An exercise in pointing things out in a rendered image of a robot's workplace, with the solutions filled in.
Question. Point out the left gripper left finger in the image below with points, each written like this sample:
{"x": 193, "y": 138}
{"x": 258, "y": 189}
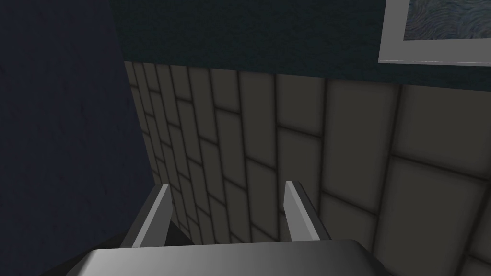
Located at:
{"x": 151, "y": 220}

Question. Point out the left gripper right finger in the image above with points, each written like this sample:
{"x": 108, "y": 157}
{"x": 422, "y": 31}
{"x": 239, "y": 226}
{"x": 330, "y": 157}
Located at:
{"x": 301, "y": 216}

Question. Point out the grey framed wall picture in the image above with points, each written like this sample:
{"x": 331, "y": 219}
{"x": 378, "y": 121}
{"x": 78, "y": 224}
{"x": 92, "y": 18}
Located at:
{"x": 395, "y": 38}

